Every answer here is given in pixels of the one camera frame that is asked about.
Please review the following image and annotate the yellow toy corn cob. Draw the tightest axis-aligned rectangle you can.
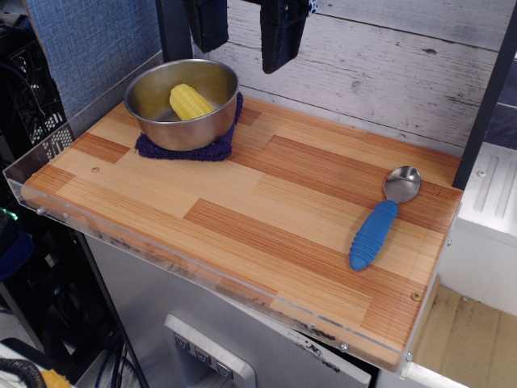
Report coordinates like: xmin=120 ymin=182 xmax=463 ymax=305
xmin=169 ymin=84 xmax=215 ymax=121

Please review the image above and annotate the white plastic block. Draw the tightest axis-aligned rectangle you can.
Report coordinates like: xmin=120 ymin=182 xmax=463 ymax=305
xmin=437 ymin=143 xmax=516 ymax=315

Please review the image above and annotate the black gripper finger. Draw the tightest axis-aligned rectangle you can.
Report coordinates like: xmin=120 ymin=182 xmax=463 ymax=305
xmin=188 ymin=0 xmax=229 ymax=53
xmin=260 ymin=0 xmax=309 ymax=74

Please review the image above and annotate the black vertical post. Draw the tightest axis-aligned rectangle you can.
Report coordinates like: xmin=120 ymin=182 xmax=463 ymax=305
xmin=452 ymin=6 xmax=516 ymax=190
xmin=155 ymin=0 xmax=193 ymax=62

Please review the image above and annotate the black vertical post left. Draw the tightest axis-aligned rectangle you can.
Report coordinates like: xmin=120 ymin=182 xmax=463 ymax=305
xmin=155 ymin=0 xmax=193 ymax=62

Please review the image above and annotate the clear acrylic table guard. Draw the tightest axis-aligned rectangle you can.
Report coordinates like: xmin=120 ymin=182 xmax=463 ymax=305
xmin=2 ymin=51 xmax=464 ymax=379

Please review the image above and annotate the stainless steel bowl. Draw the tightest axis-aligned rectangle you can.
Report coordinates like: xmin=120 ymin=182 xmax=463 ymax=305
xmin=124 ymin=59 xmax=239 ymax=151

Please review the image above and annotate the stainless steel dispenser cabinet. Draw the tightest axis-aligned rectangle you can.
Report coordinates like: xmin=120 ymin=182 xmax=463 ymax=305
xmin=86 ymin=237 xmax=378 ymax=387

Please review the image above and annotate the black vertical post right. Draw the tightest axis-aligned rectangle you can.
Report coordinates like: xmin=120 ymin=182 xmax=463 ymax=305
xmin=452 ymin=6 xmax=516 ymax=190

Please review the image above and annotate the purple knitted cloth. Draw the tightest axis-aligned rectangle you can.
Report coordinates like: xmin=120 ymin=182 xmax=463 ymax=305
xmin=135 ymin=92 xmax=244 ymax=162

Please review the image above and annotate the blue handled metal spoon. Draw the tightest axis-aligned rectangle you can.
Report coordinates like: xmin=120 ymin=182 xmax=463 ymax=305
xmin=348 ymin=166 xmax=422 ymax=271

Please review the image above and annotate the blue fabric panel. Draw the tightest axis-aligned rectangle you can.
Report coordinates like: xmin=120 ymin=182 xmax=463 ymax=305
xmin=25 ymin=1 xmax=161 ymax=117

